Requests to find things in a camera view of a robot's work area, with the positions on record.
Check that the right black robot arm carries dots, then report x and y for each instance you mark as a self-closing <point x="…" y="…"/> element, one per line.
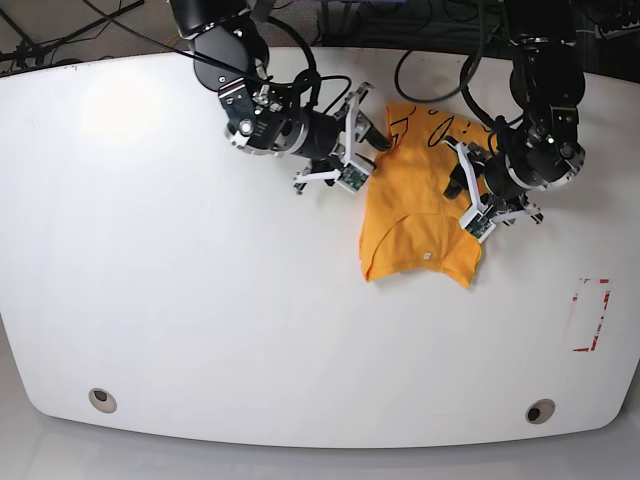
<point x="264" y="118"/>

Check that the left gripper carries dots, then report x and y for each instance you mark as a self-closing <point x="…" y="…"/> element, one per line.
<point x="499" y="184"/>

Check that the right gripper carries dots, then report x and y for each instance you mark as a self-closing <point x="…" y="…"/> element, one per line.
<point x="322" y="138"/>

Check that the table grommet hole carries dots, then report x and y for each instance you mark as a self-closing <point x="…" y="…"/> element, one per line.
<point x="102" y="400"/>
<point x="540" y="411"/>

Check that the yellow T-shirt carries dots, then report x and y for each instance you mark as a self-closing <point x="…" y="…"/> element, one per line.
<point x="408" y="222"/>

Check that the black tripod stand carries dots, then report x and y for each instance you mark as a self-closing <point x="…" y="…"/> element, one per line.
<point x="32" y="55"/>

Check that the left table grommet hole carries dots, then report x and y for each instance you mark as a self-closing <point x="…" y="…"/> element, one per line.
<point x="102" y="400"/>

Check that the right table grommet hole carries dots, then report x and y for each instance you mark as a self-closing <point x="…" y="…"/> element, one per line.
<point x="540" y="411"/>

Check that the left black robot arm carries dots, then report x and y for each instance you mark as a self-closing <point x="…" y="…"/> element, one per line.
<point x="548" y="83"/>

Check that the white power strip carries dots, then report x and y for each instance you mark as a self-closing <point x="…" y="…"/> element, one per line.
<point x="619" y="25"/>

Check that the red tape rectangle marking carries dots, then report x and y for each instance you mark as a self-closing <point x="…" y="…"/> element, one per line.
<point x="587" y="313"/>

